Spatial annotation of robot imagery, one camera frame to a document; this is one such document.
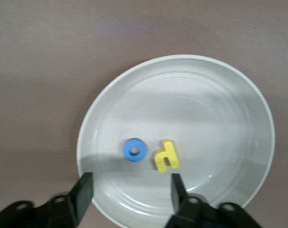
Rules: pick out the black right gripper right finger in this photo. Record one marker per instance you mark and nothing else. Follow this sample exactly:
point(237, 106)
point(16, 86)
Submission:
point(179, 202)

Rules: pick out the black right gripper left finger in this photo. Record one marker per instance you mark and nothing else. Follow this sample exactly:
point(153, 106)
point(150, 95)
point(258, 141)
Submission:
point(82, 197)

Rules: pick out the yellow foam letter h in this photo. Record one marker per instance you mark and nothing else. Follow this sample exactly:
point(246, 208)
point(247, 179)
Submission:
point(169, 152)

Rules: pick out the blue foam letter o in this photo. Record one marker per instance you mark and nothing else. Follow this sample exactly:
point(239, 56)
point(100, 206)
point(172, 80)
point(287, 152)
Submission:
point(142, 155)

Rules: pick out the beige round plate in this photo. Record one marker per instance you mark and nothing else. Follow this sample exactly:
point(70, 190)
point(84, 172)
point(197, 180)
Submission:
point(194, 107)

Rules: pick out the brown table cover sheet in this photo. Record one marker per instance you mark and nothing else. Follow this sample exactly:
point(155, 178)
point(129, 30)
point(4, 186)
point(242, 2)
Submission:
point(39, 71)

